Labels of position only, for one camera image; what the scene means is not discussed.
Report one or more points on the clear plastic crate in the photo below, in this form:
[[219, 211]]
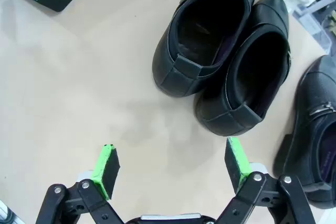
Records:
[[315, 24]]

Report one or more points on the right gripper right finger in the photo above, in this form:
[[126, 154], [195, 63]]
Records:
[[237, 163]]

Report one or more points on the black leather buckle loafer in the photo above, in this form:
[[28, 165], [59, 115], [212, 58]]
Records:
[[218, 119], [168, 72], [309, 85]]

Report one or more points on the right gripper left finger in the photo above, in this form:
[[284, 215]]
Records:
[[109, 171]]

